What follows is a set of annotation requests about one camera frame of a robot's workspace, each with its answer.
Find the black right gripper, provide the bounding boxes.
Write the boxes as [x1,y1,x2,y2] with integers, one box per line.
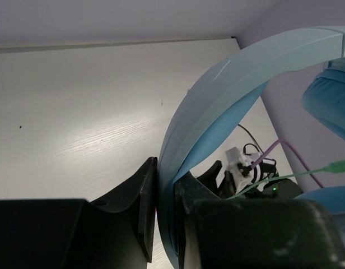
[197,160,303,199]

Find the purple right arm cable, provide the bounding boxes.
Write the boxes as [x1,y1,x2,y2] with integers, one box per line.
[252,139,324,188]

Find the green headphone cable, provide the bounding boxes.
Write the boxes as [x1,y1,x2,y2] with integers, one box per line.
[227,158,345,200]

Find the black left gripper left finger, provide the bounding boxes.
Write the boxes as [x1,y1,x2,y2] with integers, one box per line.
[0,157,157,268]

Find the light blue headphones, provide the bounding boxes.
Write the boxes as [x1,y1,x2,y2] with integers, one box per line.
[157,26,345,267]

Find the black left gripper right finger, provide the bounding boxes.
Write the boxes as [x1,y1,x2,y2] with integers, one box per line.
[175,174,345,268]

